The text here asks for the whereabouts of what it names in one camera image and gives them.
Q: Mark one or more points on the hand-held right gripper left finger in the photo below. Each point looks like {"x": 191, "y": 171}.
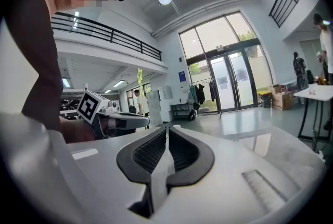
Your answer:
{"x": 99, "y": 165}

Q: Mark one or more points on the person's black shirt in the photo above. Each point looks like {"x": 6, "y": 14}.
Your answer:
{"x": 33, "y": 48}

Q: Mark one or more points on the large glass window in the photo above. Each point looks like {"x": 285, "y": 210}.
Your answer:
{"x": 216, "y": 32}

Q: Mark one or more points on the person's left forearm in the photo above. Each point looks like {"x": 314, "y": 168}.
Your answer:
{"x": 75, "y": 130}

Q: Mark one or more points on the blue wall poster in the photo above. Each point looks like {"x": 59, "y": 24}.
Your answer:
{"x": 182, "y": 77}

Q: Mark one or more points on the brown cardboard box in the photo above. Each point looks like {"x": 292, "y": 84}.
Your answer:
{"x": 282, "y": 100}

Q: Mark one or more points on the white locker cabinet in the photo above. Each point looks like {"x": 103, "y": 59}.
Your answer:
{"x": 155, "y": 108}

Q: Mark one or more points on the ceiling strip light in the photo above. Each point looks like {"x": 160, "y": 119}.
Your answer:
{"x": 66, "y": 82}
{"x": 118, "y": 83}

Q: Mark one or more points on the yellow-lidded bin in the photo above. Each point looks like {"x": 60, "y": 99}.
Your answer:
{"x": 265, "y": 99}

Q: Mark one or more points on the clothes rack with garments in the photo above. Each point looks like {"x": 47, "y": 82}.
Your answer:
{"x": 200, "y": 92}

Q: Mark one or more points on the black shelf unit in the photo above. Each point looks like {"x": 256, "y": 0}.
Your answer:
{"x": 179, "y": 111}

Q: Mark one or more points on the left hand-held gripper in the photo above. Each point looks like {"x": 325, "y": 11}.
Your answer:
{"x": 88, "y": 107}

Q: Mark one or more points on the black balcony railing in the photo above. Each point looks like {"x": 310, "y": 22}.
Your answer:
{"x": 141, "y": 47}

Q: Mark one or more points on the white table with black frame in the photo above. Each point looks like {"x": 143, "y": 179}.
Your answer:
{"x": 317, "y": 92}

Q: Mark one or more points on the glass double door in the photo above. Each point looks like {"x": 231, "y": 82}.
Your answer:
{"x": 223, "y": 82}

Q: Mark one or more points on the white wall box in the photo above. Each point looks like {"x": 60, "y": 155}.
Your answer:
{"x": 166, "y": 92}

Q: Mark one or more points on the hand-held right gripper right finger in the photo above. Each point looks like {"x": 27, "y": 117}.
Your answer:
{"x": 234, "y": 178}

